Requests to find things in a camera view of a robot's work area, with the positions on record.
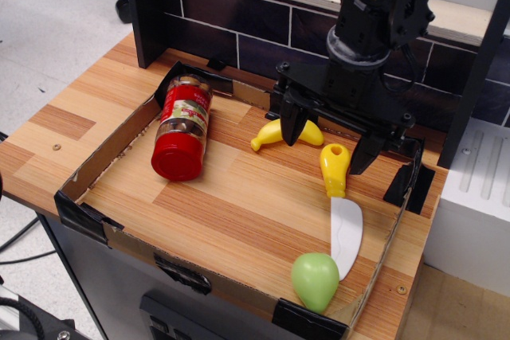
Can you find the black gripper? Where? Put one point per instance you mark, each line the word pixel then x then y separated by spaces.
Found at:
pixel 355 96

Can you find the red-capped basil spice bottle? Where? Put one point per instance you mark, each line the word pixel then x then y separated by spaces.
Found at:
pixel 180 141

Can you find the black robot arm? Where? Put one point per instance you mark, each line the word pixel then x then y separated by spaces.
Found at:
pixel 370 30

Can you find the cardboard fence with black tape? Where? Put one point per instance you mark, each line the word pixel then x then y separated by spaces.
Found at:
pixel 224 243

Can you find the yellow toy banana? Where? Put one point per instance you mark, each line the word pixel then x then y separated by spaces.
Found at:
pixel 271 133

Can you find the green toy pear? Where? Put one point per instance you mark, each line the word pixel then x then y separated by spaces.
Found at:
pixel 315 279

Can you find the white grooved block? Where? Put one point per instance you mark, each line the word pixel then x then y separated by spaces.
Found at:
pixel 469 236

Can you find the black caster wheel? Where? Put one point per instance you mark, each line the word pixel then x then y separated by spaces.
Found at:
pixel 123 11

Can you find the black device under table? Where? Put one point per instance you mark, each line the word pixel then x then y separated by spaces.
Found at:
pixel 168 321

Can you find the yellow-handled white toy knife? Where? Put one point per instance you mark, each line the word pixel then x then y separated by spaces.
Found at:
pixel 346 215

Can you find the black bracket with bolt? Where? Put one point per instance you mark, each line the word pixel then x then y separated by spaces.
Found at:
pixel 22 320

